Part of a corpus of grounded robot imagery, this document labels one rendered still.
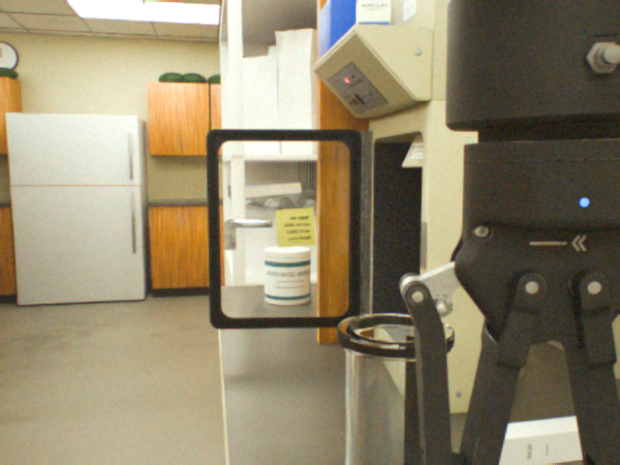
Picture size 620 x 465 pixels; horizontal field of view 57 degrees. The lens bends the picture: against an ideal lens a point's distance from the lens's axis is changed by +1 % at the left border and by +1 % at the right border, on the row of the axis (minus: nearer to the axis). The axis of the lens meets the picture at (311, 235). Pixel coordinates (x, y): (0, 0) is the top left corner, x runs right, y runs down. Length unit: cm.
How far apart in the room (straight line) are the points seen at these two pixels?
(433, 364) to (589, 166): 11
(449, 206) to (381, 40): 26
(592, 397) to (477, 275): 8
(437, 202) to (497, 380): 59
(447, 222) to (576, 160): 62
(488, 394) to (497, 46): 15
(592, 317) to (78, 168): 561
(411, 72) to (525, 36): 61
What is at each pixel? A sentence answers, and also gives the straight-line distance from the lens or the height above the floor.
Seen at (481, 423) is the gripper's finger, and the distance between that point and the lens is 28.
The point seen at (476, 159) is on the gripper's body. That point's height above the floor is 132.
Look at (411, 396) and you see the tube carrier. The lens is 52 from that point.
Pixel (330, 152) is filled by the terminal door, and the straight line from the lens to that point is 112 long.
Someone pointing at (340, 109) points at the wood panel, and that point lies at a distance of 118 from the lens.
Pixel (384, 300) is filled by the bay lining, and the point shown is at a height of 105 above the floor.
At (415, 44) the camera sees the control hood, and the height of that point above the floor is 149.
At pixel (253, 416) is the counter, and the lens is 91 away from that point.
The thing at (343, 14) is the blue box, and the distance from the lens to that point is 103.
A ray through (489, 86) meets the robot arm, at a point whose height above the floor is 135.
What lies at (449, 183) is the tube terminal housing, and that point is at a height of 129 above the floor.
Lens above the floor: 132
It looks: 7 degrees down
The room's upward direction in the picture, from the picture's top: straight up
